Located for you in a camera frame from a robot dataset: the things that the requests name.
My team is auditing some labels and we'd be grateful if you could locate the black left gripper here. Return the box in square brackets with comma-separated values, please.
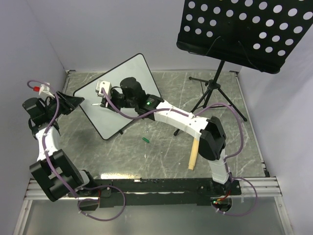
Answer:
[45, 91, 84, 119]

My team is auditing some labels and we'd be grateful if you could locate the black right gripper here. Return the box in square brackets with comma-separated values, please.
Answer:
[100, 90, 137, 114]

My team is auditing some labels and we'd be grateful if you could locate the white whiteboard with black frame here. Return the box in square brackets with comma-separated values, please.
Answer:
[73, 53, 160, 140]

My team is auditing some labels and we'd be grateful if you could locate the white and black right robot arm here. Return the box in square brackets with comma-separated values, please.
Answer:
[95, 77, 233, 195]

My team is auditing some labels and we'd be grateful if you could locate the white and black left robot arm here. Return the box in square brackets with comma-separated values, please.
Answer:
[22, 91, 97, 202]

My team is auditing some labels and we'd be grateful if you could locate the beige microphone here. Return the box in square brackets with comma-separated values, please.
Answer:
[188, 138, 199, 170]

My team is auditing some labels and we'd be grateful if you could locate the black perforated music stand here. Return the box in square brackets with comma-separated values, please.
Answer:
[173, 0, 313, 136]

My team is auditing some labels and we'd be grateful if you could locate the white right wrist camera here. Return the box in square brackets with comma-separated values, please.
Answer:
[95, 80, 112, 98]

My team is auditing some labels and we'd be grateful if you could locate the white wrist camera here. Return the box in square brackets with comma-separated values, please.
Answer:
[32, 84, 55, 98]
[95, 80, 112, 98]

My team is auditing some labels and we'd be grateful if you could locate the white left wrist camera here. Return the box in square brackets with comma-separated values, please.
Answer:
[32, 84, 55, 98]

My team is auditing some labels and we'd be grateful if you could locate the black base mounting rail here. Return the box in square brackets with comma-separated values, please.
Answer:
[77, 178, 242, 208]

